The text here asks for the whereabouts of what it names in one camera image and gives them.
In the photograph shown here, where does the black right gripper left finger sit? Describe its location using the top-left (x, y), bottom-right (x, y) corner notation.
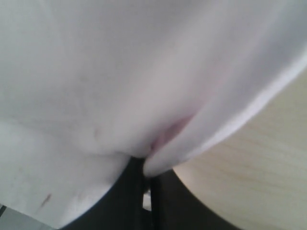
top-left (62, 158), bottom-right (150, 230)

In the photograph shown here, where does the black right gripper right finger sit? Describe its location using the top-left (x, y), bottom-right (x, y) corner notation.
top-left (150, 170), bottom-right (236, 230)

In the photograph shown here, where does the white t-shirt red lettering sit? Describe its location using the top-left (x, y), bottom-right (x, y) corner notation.
top-left (0, 0), bottom-right (307, 228)

